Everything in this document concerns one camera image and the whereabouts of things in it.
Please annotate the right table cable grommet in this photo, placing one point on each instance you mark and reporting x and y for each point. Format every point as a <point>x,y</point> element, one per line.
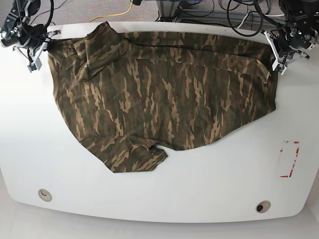
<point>263,207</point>

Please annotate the aluminium frame stand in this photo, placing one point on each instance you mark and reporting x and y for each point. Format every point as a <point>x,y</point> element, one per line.
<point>172,10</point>

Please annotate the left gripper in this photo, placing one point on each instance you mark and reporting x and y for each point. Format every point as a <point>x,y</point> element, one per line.
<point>283,51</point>

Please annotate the left table cable grommet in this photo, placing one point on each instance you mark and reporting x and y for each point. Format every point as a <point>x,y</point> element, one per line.
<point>44,195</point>

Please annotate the red tape rectangle marking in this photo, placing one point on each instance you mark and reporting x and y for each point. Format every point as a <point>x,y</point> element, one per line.
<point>287,158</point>

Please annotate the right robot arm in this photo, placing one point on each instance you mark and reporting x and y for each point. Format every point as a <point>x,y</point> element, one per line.
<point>17,28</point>

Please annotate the camouflage t-shirt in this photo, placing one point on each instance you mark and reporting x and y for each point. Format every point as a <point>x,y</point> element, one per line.
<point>127,96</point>

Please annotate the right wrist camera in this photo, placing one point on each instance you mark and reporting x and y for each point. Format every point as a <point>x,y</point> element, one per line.
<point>35,65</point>

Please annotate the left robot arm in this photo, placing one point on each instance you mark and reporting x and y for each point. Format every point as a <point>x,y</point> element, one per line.
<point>299,33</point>

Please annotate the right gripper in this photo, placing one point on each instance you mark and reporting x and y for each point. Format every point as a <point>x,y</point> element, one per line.
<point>33,48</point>

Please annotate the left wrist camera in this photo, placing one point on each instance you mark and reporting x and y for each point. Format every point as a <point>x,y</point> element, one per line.
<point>279,67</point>

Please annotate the table cable grommet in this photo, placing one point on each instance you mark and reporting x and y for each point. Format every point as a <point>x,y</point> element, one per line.
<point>263,207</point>
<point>44,195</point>

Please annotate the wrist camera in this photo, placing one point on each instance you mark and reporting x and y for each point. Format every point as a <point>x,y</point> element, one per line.
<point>279,67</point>
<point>35,65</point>

